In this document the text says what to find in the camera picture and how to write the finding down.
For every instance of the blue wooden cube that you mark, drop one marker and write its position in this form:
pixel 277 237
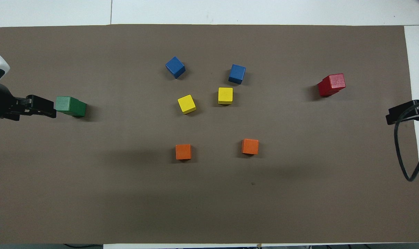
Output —
pixel 175 67
pixel 237 74

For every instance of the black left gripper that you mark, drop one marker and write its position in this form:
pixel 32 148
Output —
pixel 2 103

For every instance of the yellow wooden cube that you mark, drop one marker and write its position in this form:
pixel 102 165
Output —
pixel 225 95
pixel 186 104

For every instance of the orange wooden cube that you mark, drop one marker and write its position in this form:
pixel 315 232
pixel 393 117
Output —
pixel 183 152
pixel 250 147

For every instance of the brown paper mat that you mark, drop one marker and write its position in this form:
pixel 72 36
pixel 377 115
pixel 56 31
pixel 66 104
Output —
pixel 126 207

